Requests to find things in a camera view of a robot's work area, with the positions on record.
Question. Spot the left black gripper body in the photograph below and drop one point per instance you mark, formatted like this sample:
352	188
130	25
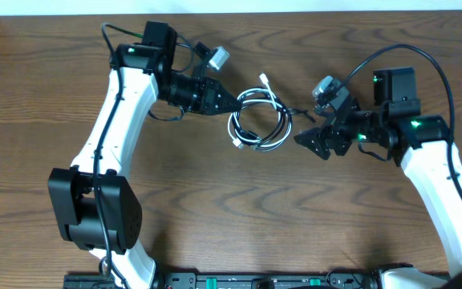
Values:
208	99

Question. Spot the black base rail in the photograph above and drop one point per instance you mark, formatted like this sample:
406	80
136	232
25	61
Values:
334	279

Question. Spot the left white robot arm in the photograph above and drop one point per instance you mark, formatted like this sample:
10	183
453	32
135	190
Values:
94	205

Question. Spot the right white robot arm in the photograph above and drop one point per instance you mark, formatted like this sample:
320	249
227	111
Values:
417	144

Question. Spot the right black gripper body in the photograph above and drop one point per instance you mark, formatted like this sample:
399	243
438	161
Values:
359	126

